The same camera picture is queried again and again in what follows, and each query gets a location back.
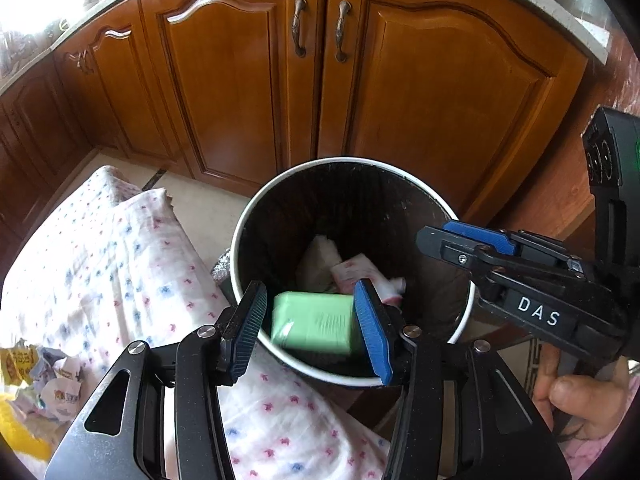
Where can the yellow printed packet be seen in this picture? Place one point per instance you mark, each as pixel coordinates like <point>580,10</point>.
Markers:
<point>15,362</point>

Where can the white tissue pack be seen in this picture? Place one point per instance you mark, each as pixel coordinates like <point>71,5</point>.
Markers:
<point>317,262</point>

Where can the white dotted tablecloth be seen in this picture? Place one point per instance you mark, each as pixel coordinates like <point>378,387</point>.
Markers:
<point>125,280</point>

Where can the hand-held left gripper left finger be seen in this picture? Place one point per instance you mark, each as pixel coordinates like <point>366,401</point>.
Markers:
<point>247,332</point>

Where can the person's right hand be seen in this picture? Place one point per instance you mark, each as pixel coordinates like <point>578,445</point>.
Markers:
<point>585,405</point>

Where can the green drink carton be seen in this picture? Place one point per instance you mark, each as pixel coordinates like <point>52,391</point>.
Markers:
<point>315,322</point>

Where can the crumpled printed paper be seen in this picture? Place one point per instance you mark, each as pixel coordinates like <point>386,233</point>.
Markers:
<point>60,385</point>

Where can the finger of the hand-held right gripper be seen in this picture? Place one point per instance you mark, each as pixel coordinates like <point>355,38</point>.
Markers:
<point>487,237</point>
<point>450,247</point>

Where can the red white packet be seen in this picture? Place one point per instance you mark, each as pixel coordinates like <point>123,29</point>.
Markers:
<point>362,272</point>

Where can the black white-rimmed bin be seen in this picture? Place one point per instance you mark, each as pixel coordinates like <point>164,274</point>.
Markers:
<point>380,200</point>

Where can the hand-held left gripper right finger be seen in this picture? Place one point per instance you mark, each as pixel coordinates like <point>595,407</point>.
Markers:
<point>372,332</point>

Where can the wooden base cabinets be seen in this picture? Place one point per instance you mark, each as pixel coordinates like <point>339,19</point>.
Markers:
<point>250,85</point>

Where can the yellow foam fruit net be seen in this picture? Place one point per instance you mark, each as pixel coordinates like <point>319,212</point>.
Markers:
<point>22,427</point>

